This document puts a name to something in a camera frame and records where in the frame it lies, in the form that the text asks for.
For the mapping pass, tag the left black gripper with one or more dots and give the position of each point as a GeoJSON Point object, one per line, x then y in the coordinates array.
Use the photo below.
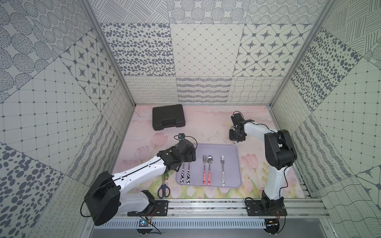
{"type": "Point", "coordinates": [184, 157]}

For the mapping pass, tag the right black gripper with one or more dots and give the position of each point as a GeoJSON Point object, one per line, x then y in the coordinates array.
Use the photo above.
{"type": "Point", "coordinates": [232, 138]}

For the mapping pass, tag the fork with pink handle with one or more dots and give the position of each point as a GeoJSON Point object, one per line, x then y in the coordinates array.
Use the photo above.
{"type": "Point", "coordinates": [204, 160]}

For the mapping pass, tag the spoon with pink handle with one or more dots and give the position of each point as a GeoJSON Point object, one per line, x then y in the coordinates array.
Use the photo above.
{"type": "Point", "coordinates": [209, 160]}

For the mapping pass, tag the spoon with cow-pattern handle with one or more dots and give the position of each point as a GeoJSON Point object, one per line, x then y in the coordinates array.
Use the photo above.
{"type": "Point", "coordinates": [188, 174]}

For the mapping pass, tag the fork with cow-pattern handle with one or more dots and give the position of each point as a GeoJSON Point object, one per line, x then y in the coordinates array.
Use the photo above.
{"type": "Point", "coordinates": [182, 175]}

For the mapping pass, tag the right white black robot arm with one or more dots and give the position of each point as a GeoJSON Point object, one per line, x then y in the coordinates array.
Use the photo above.
{"type": "Point", "coordinates": [280, 155]}

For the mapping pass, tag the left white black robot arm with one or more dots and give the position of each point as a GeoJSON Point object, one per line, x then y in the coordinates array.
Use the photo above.
{"type": "Point", "coordinates": [110, 194]}

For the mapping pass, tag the lavender rectangular tray mat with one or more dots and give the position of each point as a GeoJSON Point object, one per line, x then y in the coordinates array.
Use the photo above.
{"type": "Point", "coordinates": [231, 166]}

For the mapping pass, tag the black plastic tool case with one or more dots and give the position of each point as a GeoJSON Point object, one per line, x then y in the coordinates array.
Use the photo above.
{"type": "Point", "coordinates": [168, 116]}

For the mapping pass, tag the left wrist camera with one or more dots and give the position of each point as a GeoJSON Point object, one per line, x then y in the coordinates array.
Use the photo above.
{"type": "Point", "coordinates": [181, 136]}

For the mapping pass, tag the scissors with blue handles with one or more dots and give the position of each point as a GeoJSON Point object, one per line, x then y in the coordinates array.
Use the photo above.
{"type": "Point", "coordinates": [164, 190]}

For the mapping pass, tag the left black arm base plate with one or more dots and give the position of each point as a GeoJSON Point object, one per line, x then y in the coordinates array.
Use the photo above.
{"type": "Point", "coordinates": [157, 208]}

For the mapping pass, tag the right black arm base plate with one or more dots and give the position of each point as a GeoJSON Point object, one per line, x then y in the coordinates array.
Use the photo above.
{"type": "Point", "coordinates": [265, 207]}

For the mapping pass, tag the white slotted cable duct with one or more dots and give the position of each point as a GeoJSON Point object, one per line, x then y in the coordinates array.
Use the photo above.
{"type": "Point", "coordinates": [192, 223]}

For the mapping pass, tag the aluminium mounting rail frame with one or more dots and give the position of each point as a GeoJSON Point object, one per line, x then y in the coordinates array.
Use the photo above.
{"type": "Point", "coordinates": [223, 208]}

